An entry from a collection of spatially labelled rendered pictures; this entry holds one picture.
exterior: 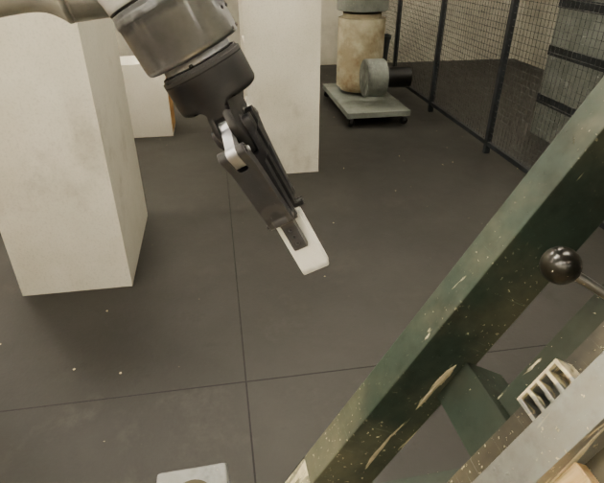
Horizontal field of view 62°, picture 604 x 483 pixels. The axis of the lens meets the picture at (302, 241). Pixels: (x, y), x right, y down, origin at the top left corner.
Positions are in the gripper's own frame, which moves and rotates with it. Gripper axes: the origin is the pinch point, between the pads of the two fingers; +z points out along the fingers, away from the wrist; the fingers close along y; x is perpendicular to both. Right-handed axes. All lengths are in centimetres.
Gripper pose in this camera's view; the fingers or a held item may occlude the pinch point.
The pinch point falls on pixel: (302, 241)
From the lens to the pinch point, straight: 52.4
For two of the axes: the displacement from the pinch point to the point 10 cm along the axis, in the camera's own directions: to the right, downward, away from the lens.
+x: -8.9, 3.9, 2.2
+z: 4.5, 7.8, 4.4
